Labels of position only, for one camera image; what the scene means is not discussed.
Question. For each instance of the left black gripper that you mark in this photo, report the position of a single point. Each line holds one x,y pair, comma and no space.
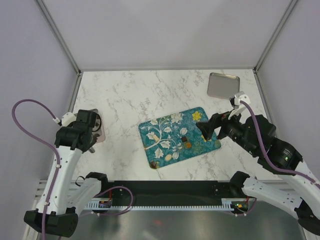
94,141

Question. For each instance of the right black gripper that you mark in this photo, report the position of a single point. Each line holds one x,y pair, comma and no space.
223,117

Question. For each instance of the metal box lid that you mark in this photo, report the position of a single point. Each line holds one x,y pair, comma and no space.
223,86

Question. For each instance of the metal tongs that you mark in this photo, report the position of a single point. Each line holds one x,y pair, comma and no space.
92,150

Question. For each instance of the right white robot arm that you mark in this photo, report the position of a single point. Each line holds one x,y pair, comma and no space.
257,137

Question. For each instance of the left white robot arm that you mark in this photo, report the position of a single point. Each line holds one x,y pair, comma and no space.
57,213

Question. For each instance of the pink chocolate box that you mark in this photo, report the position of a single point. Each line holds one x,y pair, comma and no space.
100,132

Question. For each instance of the dark ridged square chocolate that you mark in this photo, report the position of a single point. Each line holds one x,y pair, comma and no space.
184,139

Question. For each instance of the white oval chocolate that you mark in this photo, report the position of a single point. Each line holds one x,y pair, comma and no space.
168,157

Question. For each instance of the dark swirl chocolate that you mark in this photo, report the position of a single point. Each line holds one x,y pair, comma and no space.
154,165

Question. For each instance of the teal floral tray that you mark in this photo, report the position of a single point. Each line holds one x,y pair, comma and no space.
170,129

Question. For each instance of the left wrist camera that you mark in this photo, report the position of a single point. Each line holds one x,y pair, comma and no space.
90,116

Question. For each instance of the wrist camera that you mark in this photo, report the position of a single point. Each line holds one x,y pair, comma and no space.
90,116
238,106

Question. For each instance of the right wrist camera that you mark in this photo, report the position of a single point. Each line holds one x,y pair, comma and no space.
238,106

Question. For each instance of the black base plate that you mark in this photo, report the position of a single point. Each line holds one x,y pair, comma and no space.
170,192

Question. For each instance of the white cable duct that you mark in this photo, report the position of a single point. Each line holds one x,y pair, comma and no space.
223,205

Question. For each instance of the left aluminium frame post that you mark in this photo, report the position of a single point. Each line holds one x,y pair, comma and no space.
57,34

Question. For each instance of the aluminium frame post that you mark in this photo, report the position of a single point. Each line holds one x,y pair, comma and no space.
57,34
276,33

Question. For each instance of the right aluminium frame post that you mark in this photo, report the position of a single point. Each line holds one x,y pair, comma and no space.
276,33

